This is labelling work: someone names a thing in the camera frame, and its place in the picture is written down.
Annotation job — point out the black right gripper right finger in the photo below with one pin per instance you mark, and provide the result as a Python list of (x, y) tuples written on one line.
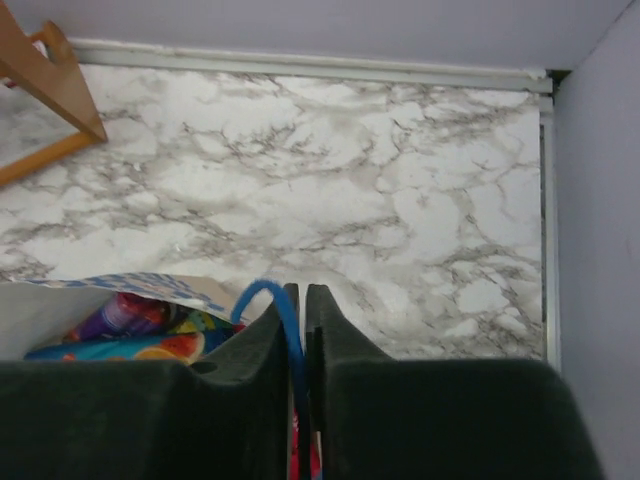
[(383, 418)]

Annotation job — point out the purple snack bag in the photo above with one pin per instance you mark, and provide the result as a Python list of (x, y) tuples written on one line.
[(124, 315)]

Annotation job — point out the blue checkered paper bag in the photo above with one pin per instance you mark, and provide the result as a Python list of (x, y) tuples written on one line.
[(165, 292)]

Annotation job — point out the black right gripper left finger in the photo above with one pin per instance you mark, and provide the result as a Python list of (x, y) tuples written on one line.
[(150, 400)]

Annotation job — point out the orange wooden rack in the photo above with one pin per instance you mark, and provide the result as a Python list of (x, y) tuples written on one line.
[(45, 66)]

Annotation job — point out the blue gummy snack bag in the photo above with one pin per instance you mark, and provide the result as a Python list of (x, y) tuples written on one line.
[(186, 348)]

